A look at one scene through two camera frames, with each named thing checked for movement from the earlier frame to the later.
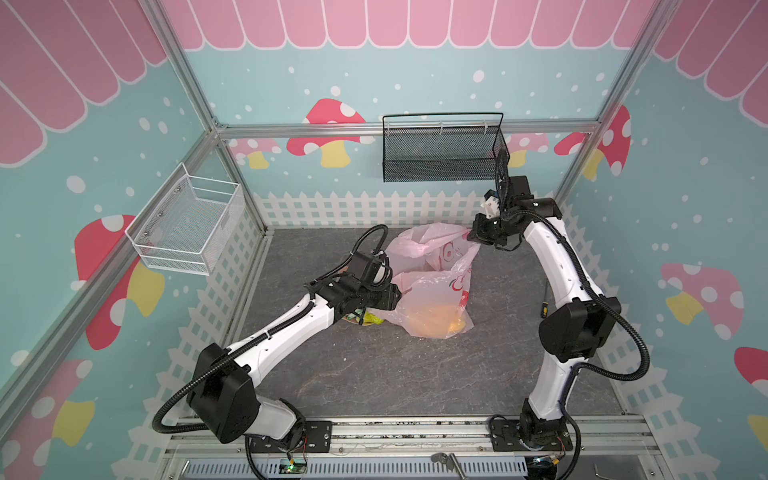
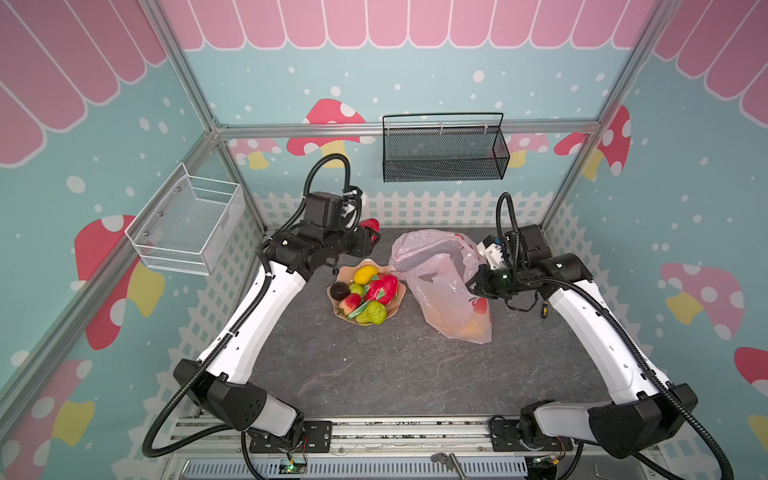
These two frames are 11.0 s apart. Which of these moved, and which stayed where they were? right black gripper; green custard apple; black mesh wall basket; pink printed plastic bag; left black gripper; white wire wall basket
Moved: right black gripper; pink printed plastic bag; left black gripper
Stayed: white wire wall basket; green custard apple; black mesh wall basket
